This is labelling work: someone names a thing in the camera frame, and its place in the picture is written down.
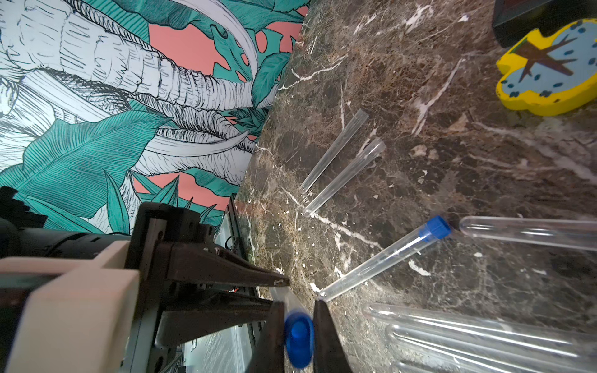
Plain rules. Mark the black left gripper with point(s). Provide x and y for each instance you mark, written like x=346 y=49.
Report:
x=181 y=269

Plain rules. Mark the test tube with blue stopper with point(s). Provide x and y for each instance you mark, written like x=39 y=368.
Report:
x=414 y=242
x=570 y=234
x=482 y=352
x=299 y=330
x=424 y=367
x=369 y=153
x=500 y=335

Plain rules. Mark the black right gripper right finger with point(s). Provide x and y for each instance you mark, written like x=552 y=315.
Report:
x=329 y=356

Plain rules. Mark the yellow butterfly toy block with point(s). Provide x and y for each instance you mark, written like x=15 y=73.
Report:
x=549 y=76

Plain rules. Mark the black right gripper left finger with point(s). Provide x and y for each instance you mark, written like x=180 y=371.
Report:
x=269 y=353

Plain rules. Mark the clear test tube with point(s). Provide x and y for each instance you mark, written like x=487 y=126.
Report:
x=339 y=143

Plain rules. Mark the folding chess board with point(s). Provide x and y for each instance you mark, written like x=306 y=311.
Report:
x=513 y=19

